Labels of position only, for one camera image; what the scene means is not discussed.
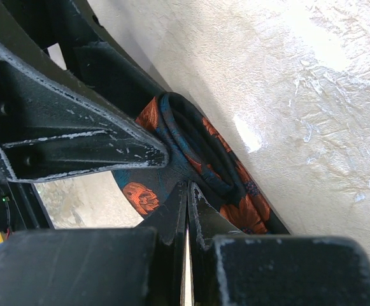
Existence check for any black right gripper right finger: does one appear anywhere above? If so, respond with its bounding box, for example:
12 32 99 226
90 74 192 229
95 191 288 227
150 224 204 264
187 182 370 305

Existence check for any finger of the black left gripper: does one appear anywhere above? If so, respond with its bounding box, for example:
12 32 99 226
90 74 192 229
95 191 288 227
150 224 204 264
0 0 169 184
3 1 164 118

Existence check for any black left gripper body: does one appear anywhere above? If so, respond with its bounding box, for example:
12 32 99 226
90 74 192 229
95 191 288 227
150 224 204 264
0 179 54 234

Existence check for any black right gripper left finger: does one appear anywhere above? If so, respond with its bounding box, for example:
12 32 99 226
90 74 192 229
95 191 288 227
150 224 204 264
0 182 187 305

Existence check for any black orange floral tie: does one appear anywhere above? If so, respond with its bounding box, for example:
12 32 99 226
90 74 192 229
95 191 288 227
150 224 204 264
112 92 288 235

